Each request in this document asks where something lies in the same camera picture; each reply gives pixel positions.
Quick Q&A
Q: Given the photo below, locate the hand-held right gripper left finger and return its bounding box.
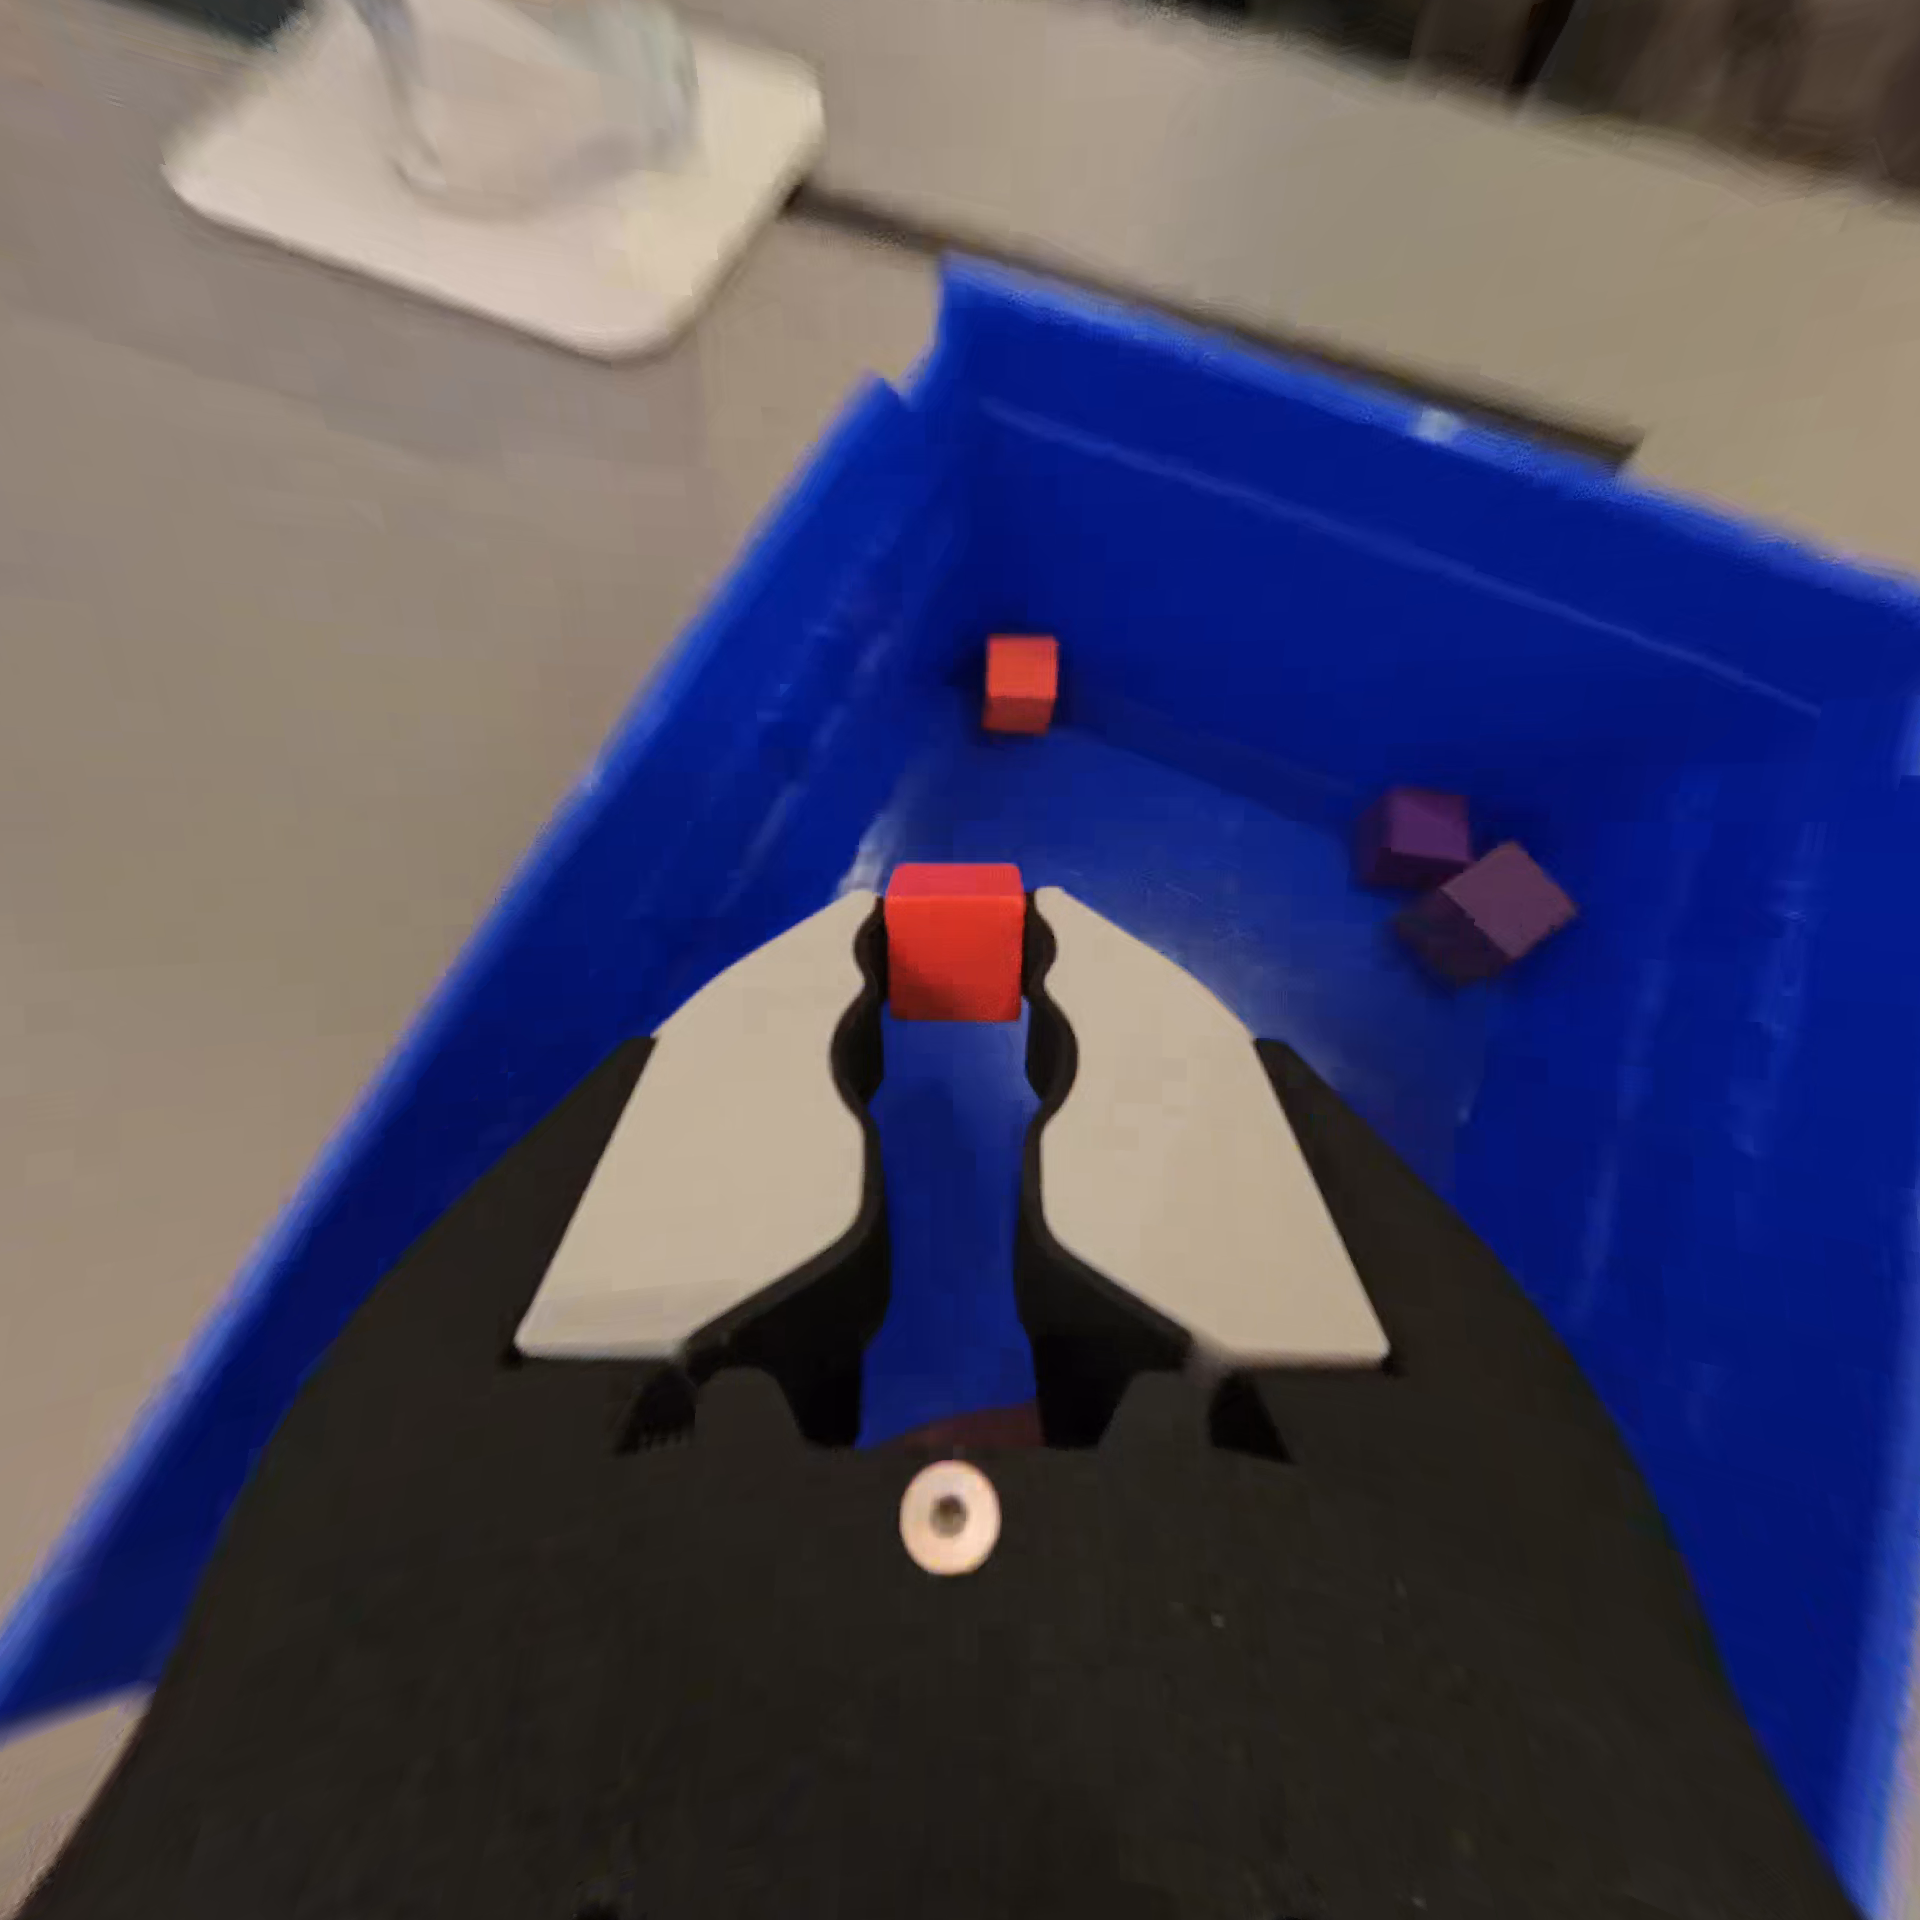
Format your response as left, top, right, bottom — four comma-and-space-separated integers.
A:
514, 888, 897, 1451

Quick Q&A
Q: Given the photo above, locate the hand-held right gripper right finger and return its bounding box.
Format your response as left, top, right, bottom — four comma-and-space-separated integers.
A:
1015, 883, 1392, 1451

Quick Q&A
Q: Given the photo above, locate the red wooden cube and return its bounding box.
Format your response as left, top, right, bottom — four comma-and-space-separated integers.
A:
981, 633, 1063, 738
882, 862, 1029, 1027

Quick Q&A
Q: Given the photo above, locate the purple wooden cube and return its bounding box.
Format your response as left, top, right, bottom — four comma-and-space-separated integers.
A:
1356, 786, 1477, 889
1394, 837, 1580, 984

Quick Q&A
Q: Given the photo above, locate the blue plastic bin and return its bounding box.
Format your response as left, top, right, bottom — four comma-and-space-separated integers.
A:
0, 256, 1920, 1920

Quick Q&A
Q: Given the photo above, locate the white metal stand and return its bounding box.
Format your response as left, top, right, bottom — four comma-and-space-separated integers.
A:
162, 0, 828, 362

